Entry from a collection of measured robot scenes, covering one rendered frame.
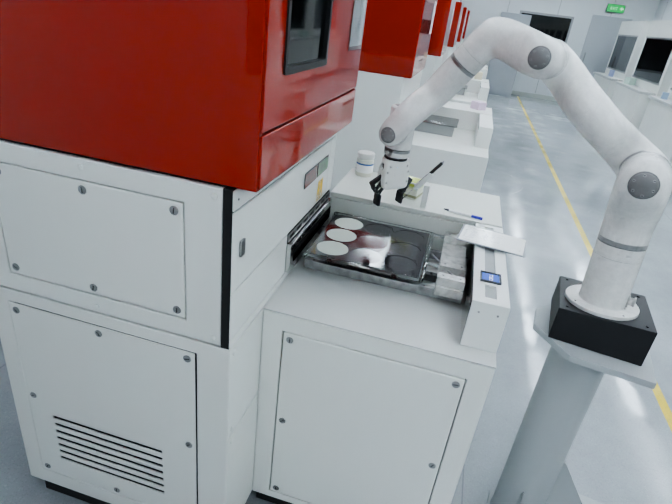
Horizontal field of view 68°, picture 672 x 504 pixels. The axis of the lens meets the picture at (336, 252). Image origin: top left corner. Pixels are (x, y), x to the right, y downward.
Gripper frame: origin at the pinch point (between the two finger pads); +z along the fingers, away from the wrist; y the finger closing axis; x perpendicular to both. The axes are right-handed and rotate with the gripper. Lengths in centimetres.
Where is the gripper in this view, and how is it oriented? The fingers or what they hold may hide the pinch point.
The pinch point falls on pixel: (387, 200)
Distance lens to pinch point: 168.7
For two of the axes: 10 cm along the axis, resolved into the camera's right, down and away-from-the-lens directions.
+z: -1.2, 8.8, 4.7
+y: 8.6, -1.4, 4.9
